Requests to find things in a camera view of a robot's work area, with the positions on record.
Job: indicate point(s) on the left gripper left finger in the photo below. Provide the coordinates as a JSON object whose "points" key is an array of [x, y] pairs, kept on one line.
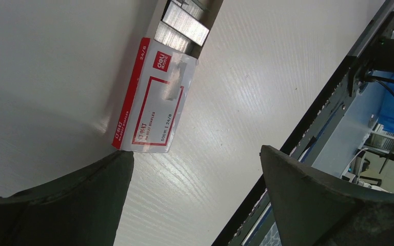
{"points": [[80, 208]]}

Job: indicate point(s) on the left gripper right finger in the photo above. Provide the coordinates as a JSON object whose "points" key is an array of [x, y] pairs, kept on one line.
{"points": [[312, 207]]}

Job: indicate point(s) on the red white staple box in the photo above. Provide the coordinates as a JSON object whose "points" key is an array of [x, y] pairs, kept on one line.
{"points": [[155, 97]]}

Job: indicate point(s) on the staple box tray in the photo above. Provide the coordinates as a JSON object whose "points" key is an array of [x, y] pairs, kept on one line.
{"points": [[204, 11]]}

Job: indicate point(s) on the silver staple strip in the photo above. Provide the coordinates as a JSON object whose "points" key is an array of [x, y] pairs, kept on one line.
{"points": [[168, 36], [185, 23]]}

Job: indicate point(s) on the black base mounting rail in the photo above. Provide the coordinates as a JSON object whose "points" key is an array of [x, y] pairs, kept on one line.
{"points": [[330, 137]]}

